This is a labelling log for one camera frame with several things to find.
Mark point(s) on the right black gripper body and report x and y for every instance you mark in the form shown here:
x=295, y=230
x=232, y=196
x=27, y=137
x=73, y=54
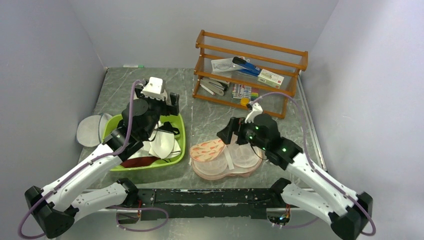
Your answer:
x=246, y=133

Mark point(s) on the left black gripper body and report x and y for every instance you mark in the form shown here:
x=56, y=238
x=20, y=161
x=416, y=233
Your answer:
x=159, y=107

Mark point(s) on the white black bra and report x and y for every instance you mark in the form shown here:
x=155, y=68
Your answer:
x=164, y=142

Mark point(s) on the floral mesh laundry bag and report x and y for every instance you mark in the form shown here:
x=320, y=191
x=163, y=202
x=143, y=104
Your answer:
x=213, y=160

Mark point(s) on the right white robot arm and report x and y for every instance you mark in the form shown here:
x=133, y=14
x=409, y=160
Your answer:
x=346, y=211

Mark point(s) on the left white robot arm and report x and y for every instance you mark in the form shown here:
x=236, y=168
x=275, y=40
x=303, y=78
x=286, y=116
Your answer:
x=123, y=142

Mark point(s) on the green plastic basin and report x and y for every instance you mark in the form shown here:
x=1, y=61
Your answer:
x=180, y=140

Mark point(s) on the yellow grey tape dispenser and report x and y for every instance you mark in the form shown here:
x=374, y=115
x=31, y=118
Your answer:
x=244, y=102

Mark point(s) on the white green marker pen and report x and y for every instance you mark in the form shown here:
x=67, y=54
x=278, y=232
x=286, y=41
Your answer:
x=133, y=66

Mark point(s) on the white garment in basin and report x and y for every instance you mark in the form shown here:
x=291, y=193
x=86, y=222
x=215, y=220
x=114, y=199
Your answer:
x=146, y=149

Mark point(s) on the coloured marker pack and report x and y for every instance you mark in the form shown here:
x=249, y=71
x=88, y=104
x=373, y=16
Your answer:
x=240, y=91

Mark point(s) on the white staples box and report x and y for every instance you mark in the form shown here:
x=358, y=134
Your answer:
x=270, y=78

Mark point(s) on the orange wooden shelf rack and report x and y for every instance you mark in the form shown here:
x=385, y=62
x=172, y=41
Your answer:
x=280, y=60

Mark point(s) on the dark red garment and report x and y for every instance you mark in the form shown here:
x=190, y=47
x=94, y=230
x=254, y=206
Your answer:
x=138, y=162

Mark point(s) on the grey black stapler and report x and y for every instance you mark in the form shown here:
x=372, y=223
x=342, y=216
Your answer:
x=215, y=86

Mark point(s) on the blue stapler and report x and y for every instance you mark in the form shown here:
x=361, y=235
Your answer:
x=247, y=67

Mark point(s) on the white plastic packet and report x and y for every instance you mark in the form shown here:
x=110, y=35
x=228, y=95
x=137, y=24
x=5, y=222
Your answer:
x=224, y=65

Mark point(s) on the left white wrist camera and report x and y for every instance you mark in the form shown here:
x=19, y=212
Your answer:
x=155, y=89

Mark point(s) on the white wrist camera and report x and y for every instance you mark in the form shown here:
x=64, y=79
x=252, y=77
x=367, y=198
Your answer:
x=155, y=89
x=256, y=110

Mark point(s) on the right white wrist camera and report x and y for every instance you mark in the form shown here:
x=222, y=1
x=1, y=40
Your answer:
x=256, y=110

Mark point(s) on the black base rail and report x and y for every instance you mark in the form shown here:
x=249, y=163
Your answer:
x=158, y=203

